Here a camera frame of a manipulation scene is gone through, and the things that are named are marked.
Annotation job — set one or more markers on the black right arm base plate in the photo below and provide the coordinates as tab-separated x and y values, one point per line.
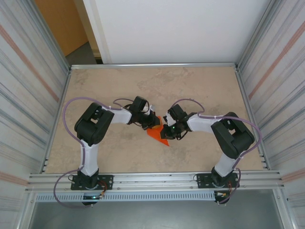
202	180

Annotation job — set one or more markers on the white door frame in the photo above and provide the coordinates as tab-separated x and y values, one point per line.
95	28

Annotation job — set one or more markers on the wide aluminium mounting rail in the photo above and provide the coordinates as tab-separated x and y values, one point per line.
155	177

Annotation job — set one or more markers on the small black controller board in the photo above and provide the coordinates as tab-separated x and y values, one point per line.
89	197
220	194

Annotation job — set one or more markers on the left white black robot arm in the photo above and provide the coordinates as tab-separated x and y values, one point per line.
93	126

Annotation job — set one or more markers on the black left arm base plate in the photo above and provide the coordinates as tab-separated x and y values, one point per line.
107	182

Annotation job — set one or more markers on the brown wooden door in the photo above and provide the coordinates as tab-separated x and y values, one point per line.
62	23

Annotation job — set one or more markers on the aluminium table side rail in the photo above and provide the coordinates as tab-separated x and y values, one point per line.
251	119

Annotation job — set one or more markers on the aluminium upright post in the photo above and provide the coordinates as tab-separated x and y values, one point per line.
53	40
253	35

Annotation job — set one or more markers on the grey metal shelf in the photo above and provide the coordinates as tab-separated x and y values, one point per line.
155	214

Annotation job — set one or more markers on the aluminium table end rail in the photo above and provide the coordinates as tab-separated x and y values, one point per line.
155	65

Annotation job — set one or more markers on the orange paper sheet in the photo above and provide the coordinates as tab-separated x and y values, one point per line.
157	137

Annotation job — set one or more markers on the corrugated translucent side panel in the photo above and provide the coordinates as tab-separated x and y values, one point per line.
19	95
286	95

